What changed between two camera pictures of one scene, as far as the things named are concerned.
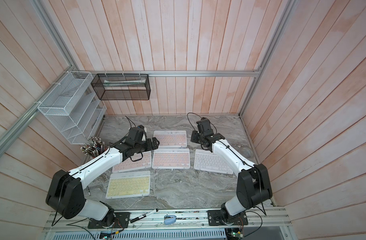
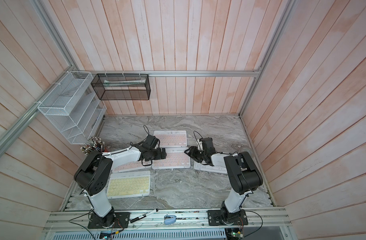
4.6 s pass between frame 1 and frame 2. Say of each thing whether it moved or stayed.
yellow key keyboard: stayed
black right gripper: moved
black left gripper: moved
